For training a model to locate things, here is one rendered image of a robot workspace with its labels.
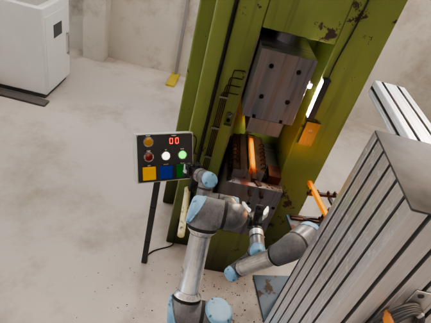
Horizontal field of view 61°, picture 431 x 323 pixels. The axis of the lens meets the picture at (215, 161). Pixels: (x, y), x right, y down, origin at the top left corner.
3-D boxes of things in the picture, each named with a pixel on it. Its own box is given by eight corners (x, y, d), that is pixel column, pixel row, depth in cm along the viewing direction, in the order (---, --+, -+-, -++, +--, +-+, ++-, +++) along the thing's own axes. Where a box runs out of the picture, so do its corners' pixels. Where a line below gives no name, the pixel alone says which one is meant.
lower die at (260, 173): (260, 182, 238) (264, 172, 233) (231, 175, 236) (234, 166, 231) (257, 145, 272) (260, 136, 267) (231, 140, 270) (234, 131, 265)
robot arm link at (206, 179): (202, 188, 177) (206, 172, 177) (194, 184, 187) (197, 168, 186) (216, 190, 181) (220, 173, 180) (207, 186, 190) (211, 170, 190)
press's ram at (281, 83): (305, 129, 213) (333, 65, 189) (241, 115, 209) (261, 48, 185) (295, 96, 247) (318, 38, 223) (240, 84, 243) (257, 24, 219)
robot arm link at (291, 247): (297, 266, 145) (229, 288, 181) (311, 253, 152) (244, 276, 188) (281, 240, 146) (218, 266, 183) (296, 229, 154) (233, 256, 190)
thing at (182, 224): (184, 239, 228) (185, 233, 225) (176, 237, 228) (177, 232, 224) (190, 192, 263) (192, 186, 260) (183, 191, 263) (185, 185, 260)
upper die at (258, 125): (278, 137, 217) (283, 124, 212) (245, 131, 215) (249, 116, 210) (272, 104, 251) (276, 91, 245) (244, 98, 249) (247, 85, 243)
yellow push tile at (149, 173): (156, 179, 208) (155, 166, 207) (143, 181, 205) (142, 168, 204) (155, 179, 209) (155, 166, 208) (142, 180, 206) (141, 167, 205)
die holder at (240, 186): (262, 237, 261) (283, 192, 235) (210, 227, 257) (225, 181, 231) (258, 186, 306) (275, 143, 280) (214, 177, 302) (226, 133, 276)
